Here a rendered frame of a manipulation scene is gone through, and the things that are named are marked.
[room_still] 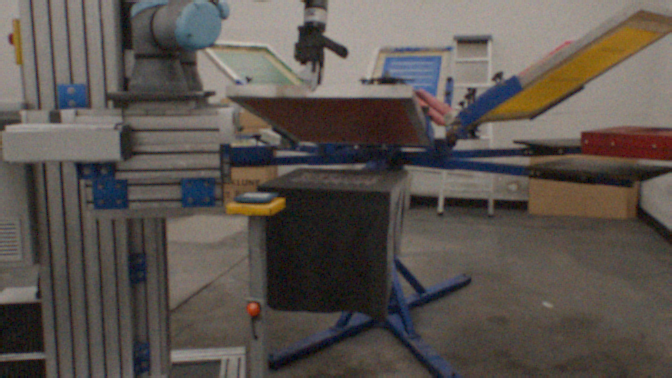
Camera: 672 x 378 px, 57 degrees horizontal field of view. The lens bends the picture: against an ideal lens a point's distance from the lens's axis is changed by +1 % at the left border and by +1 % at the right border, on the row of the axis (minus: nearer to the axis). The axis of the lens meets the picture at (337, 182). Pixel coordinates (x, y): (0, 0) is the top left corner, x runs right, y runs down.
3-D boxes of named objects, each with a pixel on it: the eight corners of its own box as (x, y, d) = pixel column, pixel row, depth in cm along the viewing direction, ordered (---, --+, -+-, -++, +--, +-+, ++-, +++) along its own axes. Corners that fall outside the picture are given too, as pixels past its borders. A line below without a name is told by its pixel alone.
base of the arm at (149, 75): (123, 92, 158) (120, 52, 156) (134, 91, 173) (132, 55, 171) (183, 92, 160) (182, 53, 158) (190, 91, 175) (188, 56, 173)
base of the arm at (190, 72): (155, 90, 206) (153, 60, 205) (162, 90, 221) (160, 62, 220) (201, 90, 208) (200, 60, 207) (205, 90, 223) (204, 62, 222)
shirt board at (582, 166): (675, 186, 253) (677, 166, 251) (641, 199, 224) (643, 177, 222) (409, 159, 343) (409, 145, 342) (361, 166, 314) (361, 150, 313)
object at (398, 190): (389, 319, 200) (391, 190, 194) (379, 318, 201) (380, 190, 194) (407, 276, 244) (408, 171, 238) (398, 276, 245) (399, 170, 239)
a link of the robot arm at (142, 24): (162, 56, 173) (159, 6, 171) (192, 54, 165) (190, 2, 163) (123, 54, 164) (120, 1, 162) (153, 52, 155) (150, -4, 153)
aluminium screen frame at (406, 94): (411, 97, 179) (412, 84, 180) (224, 96, 193) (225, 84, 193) (431, 145, 256) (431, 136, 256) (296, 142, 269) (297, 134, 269)
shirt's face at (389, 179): (388, 192, 192) (388, 191, 192) (257, 187, 202) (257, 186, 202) (407, 172, 238) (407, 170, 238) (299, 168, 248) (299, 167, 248)
